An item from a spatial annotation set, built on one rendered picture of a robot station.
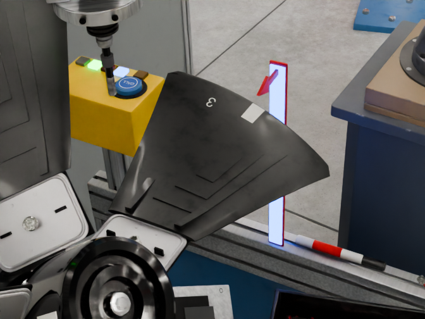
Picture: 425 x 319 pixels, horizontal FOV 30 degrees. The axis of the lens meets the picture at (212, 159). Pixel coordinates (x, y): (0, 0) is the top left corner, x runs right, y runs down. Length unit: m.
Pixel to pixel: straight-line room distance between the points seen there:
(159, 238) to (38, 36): 0.23
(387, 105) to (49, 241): 0.67
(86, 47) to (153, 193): 1.11
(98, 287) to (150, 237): 0.13
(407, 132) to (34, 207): 0.68
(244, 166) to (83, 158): 1.18
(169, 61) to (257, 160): 1.42
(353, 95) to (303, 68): 1.89
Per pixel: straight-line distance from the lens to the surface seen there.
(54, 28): 0.76
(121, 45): 2.05
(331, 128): 2.88
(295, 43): 3.34
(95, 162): 2.08
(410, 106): 1.24
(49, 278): 0.69
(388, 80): 1.27
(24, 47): 0.76
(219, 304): 0.97
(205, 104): 0.94
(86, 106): 1.20
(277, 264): 1.26
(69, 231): 0.73
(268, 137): 0.92
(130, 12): 0.61
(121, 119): 1.18
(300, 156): 0.92
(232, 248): 1.28
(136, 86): 1.19
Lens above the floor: 1.75
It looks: 40 degrees down
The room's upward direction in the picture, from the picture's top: 3 degrees counter-clockwise
